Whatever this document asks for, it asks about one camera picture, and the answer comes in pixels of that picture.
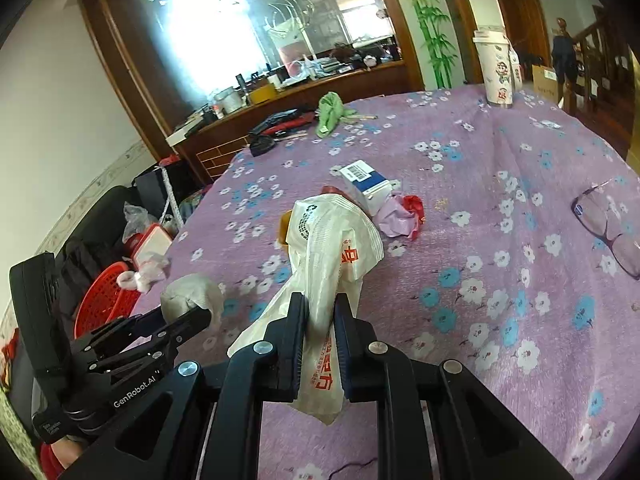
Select purple floral tablecloth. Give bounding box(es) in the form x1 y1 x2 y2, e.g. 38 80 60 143
127 81 640 480

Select small knotted plastic bag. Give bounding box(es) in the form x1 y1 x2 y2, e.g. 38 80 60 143
160 273 224 330

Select red white lidded box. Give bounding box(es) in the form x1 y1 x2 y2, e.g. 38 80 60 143
124 222 172 270

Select blue white medicine box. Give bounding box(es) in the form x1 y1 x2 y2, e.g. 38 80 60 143
340 159 393 217

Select pink red bag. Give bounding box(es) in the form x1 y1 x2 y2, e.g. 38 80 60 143
373 194 425 240

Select clear plastic bag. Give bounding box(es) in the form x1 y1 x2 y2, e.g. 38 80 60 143
122 202 157 243

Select white cartoon tumbler cup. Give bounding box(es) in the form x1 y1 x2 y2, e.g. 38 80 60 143
473 29 514 107

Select cardboard box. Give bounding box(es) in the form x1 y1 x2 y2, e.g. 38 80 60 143
532 65 561 103

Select white striped plastic bag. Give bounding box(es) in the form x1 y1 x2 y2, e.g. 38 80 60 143
228 194 384 425

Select green cloth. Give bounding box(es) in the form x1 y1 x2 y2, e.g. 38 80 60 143
316 91 357 138

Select purple frame eyeglasses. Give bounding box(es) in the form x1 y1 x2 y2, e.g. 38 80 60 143
570 179 639 281

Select person left hand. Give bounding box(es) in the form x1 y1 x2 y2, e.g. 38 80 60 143
51 436 89 469

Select wooden counter ledge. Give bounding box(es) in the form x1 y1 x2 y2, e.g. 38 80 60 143
176 61 424 183

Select small white bottle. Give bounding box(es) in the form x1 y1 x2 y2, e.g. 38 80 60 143
509 46 523 92

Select black pouch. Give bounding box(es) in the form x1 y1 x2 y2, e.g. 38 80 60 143
248 134 277 157

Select red mesh trash basket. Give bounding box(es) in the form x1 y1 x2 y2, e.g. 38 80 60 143
74 262 140 339

